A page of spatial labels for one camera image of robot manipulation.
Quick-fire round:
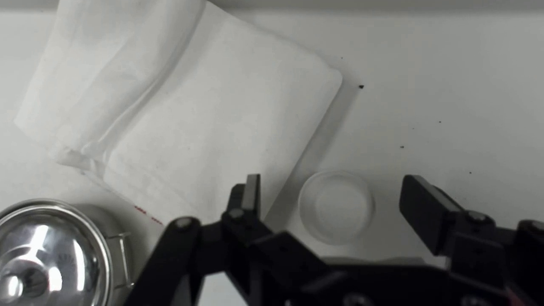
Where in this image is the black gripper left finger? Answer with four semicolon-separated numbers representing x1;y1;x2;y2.
221;173;279;265

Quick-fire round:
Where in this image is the small steel lidded bowl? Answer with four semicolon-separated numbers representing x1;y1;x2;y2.
0;200;134;306

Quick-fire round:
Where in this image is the white salt cellar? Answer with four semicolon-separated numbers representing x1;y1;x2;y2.
297;171;376;244

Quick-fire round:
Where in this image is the white folded cloth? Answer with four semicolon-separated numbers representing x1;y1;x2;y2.
15;0;343;222

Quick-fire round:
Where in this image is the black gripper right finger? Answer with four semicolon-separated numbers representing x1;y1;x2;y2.
399;175;512;272

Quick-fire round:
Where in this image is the white plastic tray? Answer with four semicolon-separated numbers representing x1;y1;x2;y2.
0;6;544;306

